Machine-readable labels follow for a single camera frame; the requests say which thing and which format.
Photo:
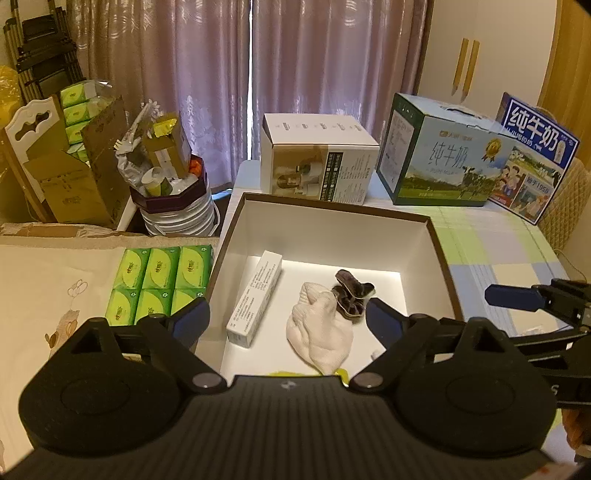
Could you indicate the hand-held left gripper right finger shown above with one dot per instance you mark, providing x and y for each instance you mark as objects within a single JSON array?
[{"x": 378, "y": 318}]

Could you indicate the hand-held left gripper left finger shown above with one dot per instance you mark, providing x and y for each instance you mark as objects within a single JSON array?
[{"x": 194, "y": 318}]

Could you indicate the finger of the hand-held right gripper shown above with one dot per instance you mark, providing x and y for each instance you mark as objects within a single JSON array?
[
  {"x": 545, "y": 348},
  {"x": 512, "y": 295}
]

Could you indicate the dark hair clip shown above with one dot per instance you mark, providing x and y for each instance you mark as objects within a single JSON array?
[{"x": 351, "y": 300}]

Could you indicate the white sock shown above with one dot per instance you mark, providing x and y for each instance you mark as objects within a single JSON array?
[{"x": 318, "y": 332}]

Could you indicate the white ointment box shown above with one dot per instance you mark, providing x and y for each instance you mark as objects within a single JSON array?
[{"x": 256, "y": 300}]

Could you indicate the yellow snack pouch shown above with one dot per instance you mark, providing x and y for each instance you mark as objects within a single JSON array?
[{"x": 342, "y": 376}]

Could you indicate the white cardboard box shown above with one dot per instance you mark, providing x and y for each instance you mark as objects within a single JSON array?
[{"x": 323, "y": 240}]

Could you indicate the pack of green tissue packets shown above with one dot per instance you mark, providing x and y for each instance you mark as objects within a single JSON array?
[{"x": 157, "y": 277}]

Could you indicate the white round tin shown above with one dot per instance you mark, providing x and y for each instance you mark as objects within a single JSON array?
[{"x": 180, "y": 224}]

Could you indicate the quilted chair back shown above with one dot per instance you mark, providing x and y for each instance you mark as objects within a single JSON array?
[{"x": 568, "y": 207}]

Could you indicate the dark octagonal gift box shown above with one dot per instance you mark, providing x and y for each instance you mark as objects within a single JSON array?
[{"x": 184, "y": 196}]

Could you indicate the paper cup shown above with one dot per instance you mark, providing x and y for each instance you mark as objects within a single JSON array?
[{"x": 153, "y": 182}]

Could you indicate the green milk carton box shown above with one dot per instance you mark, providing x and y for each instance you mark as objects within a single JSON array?
[{"x": 438, "y": 161}]

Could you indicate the beige printed bedsheet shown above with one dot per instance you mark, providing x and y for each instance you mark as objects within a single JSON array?
[{"x": 46, "y": 277}]

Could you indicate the blue milk carton box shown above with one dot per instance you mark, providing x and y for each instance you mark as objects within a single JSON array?
[{"x": 535, "y": 134}]

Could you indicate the gold snack bag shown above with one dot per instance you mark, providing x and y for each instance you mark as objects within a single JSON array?
[{"x": 168, "y": 147}]

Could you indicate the silver foil bag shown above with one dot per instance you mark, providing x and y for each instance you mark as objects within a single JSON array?
[{"x": 131, "y": 157}]

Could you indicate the brown cardboard box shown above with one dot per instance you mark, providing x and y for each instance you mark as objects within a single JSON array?
[{"x": 69, "y": 194}]

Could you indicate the white product box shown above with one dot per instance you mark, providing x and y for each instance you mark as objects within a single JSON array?
[{"x": 314, "y": 134}]

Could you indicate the wooden door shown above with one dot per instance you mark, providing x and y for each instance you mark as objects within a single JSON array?
[{"x": 572, "y": 69}]

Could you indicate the green tissue packet stack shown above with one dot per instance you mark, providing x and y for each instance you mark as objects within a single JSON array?
[{"x": 76, "y": 108}]

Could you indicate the white wardrobe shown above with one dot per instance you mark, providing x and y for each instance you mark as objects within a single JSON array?
[{"x": 508, "y": 46}]

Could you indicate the white carved chair back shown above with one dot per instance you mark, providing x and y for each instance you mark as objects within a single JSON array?
[{"x": 27, "y": 120}]

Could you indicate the purple curtain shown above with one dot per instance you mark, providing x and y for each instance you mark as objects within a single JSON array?
[{"x": 323, "y": 55}]

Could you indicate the yellow plastic bag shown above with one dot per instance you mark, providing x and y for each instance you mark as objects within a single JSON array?
[{"x": 9, "y": 92}]

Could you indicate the black folding chairs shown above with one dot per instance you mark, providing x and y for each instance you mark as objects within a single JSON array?
[{"x": 41, "y": 64}]

